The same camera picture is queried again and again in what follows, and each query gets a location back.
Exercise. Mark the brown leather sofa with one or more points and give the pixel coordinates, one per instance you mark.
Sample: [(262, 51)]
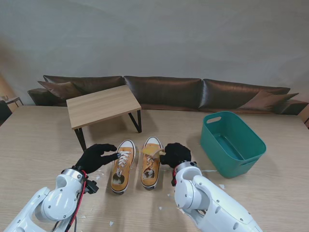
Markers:
[(164, 91)]

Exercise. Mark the green plastic basin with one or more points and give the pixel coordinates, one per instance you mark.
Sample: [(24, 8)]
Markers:
[(210, 135)]

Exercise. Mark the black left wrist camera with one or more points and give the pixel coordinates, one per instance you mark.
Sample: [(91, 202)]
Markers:
[(92, 187)]

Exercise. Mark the wooden side table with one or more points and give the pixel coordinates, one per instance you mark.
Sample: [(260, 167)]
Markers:
[(13, 99)]

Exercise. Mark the yellow canvas sneaker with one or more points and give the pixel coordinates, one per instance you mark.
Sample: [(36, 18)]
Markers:
[(129, 157), (156, 165)]

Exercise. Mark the dark chair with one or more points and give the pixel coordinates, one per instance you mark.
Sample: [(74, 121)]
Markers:
[(3, 113)]

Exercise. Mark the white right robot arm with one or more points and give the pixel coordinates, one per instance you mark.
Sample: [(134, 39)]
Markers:
[(193, 191)]

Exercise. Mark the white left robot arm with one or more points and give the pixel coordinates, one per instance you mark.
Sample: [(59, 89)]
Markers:
[(58, 200)]

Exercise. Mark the wooden brush yellow bristles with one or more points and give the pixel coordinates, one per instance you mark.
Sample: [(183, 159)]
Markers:
[(150, 151)]

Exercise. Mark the light wooden cabinet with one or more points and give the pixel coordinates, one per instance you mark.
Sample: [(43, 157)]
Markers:
[(306, 119)]

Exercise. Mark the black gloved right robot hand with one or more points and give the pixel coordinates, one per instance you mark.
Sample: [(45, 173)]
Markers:
[(177, 154)]

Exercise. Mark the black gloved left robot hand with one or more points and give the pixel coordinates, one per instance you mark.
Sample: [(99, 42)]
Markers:
[(94, 159)]

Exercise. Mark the small wooden black-legged stand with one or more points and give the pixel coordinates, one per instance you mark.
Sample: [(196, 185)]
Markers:
[(101, 106)]

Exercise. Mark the brown leather throw pillow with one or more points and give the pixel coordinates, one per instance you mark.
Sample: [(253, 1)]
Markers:
[(263, 100), (58, 88)]

